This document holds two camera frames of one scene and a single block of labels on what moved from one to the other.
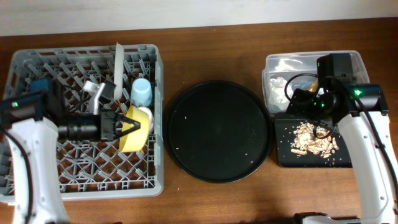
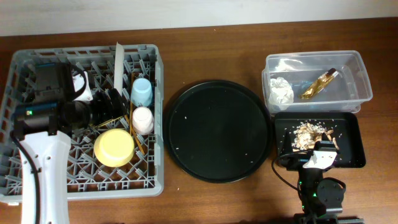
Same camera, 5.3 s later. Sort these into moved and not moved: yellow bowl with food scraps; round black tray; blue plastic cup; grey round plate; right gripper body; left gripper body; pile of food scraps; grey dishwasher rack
Moved: yellow bowl with food scraps; left gripper body; right gripper body
Not moved: grey round plate; blue plastic cup; grey dishwasher rack; round black tray; pile of food scraps
